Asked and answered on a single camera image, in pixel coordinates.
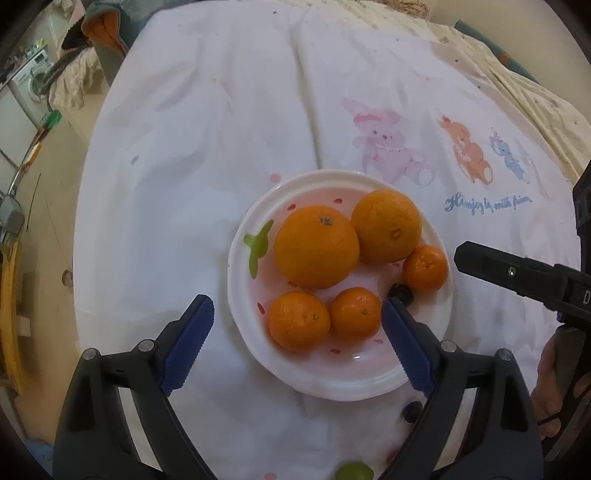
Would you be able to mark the person's right hand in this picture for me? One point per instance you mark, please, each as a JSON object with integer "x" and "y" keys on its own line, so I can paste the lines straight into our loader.
{"x": 545, "y": 383}

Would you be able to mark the white washing machine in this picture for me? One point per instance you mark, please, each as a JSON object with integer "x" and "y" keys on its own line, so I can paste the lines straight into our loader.
{"x": 32, "y": 78}

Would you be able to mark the medium orange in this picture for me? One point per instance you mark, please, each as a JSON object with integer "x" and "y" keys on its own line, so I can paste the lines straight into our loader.
{"x": 387, "y": 226}

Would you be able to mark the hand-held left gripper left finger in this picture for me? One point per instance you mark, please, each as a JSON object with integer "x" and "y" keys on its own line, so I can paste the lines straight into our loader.
{"x": 189, "y": 341}

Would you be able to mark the white cartoon-print bed sheet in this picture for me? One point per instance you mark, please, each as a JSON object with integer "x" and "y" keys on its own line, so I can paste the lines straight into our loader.
{"x": 207, "y": 161}

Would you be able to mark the floral beige cloth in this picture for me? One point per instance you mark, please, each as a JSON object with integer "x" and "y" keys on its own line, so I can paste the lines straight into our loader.
{"x": 74, "y": 81}

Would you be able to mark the small mandarin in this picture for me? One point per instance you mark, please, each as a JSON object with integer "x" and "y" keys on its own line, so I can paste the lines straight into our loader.
{"x": 425, "y": 268}
{"x": 299, "y": 321}
{"x": 355, "y": 312}

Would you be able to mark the white strawberry-pattern plate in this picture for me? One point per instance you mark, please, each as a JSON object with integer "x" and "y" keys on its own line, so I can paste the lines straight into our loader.
{"x": 351, "y": 369}

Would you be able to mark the brown floral pillow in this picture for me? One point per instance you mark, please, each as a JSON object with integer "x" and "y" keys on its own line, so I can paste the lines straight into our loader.
{"x": 406, "y": 4}

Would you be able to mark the green cherry tomato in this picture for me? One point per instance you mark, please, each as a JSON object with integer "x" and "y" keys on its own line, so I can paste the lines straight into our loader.
{"x": 353, "y": 471}

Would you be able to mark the pile of dark clothes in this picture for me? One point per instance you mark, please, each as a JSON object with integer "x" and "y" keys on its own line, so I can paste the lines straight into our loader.
{"x": 74, "y": 39}

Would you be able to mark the green dustpan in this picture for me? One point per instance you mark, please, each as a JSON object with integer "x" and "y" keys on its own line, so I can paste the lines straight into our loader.
{"x": 51, "y": 118}

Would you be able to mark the large orange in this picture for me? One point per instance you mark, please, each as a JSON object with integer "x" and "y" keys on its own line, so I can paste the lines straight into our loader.
{"x": 316, "y": 247}

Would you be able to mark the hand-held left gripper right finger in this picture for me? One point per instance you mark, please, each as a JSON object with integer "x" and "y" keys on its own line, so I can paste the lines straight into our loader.
{"x": 408, "y": 346}

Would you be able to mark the dark purple grape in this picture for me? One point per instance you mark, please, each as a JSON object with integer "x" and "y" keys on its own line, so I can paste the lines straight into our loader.
{"x": 400, "y": 293}
{"x": 412, "y": 410}

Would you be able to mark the yellow wooden rack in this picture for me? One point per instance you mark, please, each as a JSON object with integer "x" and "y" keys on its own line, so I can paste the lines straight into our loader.
{"x": 9, "y": 314}

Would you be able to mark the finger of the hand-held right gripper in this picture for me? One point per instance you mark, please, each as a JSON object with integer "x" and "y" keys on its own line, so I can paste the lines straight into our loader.
{"x": 503, "y": 272}

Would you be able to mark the grey and orange cushion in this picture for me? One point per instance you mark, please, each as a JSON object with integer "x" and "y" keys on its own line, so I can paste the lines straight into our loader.
{"x": 104, "y": 27}

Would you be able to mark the teal pillow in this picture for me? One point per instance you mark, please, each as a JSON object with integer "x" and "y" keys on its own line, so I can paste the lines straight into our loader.
{"x": 496, "y": 50}

